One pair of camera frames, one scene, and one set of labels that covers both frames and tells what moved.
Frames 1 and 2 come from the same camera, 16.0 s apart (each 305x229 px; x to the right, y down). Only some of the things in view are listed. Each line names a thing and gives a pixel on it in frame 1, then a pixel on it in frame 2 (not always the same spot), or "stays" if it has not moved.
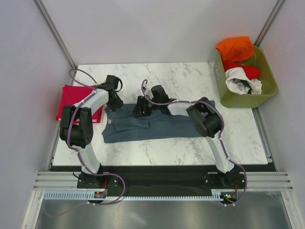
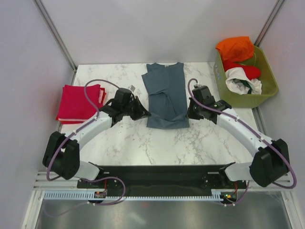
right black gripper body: [147, 106] to [194, 110]
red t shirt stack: [72, 94] stays
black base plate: [156, 180] stays
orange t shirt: [236, 49] stays
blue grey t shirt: [120, 124] to [167, 107]
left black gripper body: [114, 104] to [133, 109]
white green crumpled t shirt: [237, 81] stays
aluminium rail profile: [69, 180] stays
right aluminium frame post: [269, 23] stays
